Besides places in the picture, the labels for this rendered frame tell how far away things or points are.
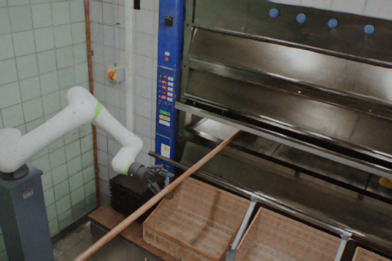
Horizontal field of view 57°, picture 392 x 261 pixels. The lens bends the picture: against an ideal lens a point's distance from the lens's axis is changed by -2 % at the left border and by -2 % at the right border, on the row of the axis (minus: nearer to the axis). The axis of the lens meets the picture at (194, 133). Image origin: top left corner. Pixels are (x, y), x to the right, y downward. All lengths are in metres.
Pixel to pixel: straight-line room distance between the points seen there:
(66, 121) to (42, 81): 0.98
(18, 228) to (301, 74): 1.71
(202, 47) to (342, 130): 0.94
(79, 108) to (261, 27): 1.05
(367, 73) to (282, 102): 0.47
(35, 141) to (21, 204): 0.45
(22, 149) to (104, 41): 1.24
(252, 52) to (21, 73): 1.47
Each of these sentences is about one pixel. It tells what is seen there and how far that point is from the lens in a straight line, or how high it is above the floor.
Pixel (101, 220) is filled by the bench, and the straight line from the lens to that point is 2.67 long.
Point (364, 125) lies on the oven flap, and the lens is 2.06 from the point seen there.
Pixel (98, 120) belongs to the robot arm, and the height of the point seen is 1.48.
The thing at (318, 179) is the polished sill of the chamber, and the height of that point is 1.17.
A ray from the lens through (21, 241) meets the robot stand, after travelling 2.25.
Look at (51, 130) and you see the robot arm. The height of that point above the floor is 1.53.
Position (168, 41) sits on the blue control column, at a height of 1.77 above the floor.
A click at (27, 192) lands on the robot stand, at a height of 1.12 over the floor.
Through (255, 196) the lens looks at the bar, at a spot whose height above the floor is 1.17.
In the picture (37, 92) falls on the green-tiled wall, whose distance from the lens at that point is 2.70.
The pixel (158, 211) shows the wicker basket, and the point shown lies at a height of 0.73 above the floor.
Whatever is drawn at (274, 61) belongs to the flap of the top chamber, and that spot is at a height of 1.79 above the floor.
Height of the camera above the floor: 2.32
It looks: 27 degrees down
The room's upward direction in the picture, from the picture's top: 5 degrees clockwise
